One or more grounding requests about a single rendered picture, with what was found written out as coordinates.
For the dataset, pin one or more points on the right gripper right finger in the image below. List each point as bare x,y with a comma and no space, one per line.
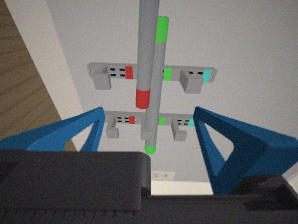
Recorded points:
257,151

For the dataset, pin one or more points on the grey metal bar with red end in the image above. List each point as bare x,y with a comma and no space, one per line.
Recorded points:
148,17

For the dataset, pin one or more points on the grey metal bar with green ends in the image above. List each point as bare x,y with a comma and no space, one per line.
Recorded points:
152,112

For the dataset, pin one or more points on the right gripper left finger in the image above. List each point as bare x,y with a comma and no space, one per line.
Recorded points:
53,137

